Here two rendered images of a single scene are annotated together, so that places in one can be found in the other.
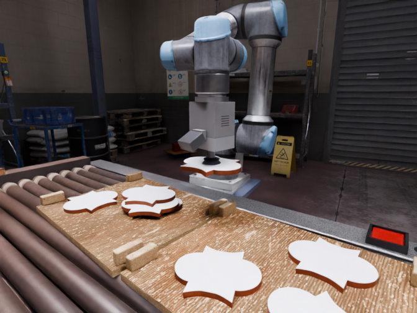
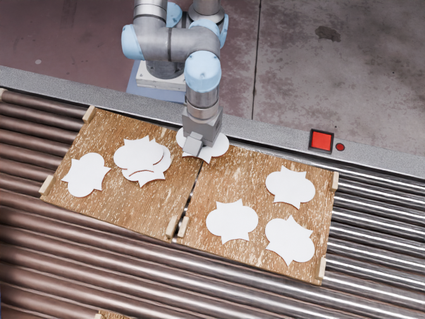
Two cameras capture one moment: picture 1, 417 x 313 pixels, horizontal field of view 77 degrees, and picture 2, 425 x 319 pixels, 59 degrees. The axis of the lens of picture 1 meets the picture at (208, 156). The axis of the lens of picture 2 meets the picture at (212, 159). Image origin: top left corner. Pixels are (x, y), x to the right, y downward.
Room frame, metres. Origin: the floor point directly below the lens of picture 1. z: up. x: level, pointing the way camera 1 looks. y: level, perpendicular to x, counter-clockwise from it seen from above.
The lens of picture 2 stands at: (0.10, 0.20, 1.97)
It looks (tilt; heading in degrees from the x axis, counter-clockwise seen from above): 62 degrees down; 334
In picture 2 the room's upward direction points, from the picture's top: 3 degrees clockwise
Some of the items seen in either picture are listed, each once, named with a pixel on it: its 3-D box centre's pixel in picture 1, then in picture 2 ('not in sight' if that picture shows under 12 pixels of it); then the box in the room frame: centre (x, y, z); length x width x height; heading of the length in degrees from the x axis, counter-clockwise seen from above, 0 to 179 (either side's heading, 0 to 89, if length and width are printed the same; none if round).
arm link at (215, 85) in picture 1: (210, 86); (201, 101); (0.59, -0.01, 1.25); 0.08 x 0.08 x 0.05
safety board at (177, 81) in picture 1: (177, 79); not in sight; (6.29, 0.73, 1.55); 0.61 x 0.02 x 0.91; 60
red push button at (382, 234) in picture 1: (386, 238); (320, 141); (0.53, -0.40, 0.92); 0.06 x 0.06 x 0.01; 53
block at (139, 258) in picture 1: (142, 256); (183, 227); (0.42, 0.12, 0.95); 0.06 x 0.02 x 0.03; 141
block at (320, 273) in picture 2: not in sight; (321, 268); (0.17, -0.18, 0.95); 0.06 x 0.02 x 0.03; 141
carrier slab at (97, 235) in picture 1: (133, 209); (128, 169); (0.67, 0.21, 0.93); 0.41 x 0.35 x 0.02; 49
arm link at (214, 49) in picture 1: (212, 48); (202, 78); (0.60, -0.01, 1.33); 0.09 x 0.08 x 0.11; 156
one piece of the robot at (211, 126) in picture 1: (203, 122); (197, 127); (0.58, 0.01, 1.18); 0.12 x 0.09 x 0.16; 133
